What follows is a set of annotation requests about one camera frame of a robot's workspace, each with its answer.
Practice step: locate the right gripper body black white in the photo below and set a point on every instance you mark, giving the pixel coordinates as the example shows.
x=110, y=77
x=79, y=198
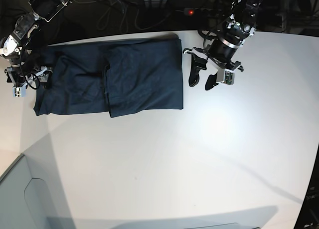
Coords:
x=31, y=78

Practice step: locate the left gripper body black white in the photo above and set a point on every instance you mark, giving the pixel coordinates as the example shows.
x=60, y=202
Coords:
x=220, y=52

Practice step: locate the dark blue T-shirt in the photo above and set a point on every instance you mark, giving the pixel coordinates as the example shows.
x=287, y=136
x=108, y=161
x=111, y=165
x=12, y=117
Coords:
x=119, y=77

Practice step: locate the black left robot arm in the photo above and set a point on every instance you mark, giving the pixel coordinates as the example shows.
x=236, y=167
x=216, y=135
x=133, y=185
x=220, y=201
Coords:
x=241, y=23

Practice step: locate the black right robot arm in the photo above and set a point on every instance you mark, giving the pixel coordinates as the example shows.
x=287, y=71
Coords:
x=14, y=47

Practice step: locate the white power strip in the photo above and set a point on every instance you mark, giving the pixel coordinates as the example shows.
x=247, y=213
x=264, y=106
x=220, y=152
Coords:
x=207, y=12

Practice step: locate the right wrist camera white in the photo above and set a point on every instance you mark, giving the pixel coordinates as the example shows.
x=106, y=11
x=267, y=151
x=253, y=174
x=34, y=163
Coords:
x=19, y=91

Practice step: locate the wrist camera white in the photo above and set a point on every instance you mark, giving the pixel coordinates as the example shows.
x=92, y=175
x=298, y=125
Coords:
x=225, y=76
x=19, y=91

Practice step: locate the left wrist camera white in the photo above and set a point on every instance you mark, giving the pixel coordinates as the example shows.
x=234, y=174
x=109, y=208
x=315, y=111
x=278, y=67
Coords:
x=225, y=76

